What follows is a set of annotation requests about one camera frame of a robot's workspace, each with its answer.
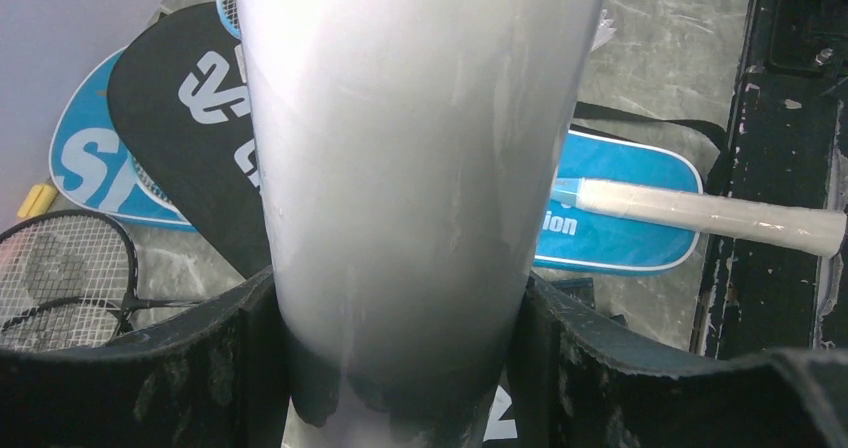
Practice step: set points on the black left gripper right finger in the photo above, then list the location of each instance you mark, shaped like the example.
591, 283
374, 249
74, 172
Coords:
579, 379

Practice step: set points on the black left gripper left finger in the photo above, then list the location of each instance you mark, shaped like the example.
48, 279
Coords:
211, 376

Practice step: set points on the white shuttlecock tube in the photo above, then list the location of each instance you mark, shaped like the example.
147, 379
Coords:
397, 351

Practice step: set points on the black badminton racket right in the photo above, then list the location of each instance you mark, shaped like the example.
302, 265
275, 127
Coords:
63, 324

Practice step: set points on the black badminton racket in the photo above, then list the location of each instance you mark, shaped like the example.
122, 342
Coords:
63, 324
72, 253

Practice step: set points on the black badminton racket left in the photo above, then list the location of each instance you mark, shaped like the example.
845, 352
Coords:
72, 253

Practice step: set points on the blue white badminton racket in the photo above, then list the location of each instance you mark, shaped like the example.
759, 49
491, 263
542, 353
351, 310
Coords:
702, 213

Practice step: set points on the blue racket cover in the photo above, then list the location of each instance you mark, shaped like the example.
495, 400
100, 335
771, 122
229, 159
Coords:
94, 169

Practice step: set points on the black racket cover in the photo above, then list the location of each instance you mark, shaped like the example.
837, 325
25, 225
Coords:
178, 101

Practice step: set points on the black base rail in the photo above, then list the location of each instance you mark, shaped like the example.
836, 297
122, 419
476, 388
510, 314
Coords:
787, 144

